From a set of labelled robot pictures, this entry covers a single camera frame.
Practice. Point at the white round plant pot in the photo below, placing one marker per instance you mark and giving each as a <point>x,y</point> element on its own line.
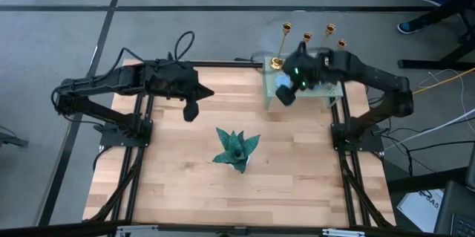
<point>248,160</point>

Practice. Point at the white printed box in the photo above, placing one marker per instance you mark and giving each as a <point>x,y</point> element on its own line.
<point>419,207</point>

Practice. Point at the person's leg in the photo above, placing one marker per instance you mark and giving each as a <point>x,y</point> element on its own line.
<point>445,12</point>

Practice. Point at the silver metal bracket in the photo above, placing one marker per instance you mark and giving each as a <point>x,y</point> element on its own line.
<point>135,230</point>
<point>343,233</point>

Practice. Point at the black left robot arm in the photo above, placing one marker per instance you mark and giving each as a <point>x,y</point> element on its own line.
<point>111,77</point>

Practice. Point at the short gold candle holder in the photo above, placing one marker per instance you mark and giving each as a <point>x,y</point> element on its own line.
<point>341,43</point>

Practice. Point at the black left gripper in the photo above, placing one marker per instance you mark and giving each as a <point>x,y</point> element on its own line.
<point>182,81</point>

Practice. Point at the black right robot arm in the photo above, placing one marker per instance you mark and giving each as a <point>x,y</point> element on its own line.
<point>382,77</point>

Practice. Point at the black crossbar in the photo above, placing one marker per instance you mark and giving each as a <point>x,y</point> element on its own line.
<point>55,229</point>

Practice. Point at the black laptop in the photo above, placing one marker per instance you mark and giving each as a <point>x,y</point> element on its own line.
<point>454,207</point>

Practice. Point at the light blue patterned candle tin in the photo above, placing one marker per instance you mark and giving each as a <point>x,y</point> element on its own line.
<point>282,80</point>

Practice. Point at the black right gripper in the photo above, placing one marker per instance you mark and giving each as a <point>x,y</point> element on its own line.
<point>308,70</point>

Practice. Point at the tall gold candle holder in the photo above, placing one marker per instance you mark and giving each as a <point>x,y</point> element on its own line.
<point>276,63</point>
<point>330,29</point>

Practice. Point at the grey stand foot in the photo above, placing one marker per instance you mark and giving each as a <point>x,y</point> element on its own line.
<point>11,139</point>

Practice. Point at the medium gold candle holder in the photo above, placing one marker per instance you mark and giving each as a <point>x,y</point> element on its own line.
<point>307,37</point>

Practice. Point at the black aluminium table frame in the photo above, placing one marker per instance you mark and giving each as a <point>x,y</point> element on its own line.
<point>230,63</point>

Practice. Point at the green artificial snake plant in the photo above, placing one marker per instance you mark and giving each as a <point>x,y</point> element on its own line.
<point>232,148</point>

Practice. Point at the green perforated metal shelf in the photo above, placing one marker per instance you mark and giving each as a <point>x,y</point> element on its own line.
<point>271,92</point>

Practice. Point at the black desk leg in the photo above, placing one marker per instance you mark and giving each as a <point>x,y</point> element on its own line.
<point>426,182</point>
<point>434,64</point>

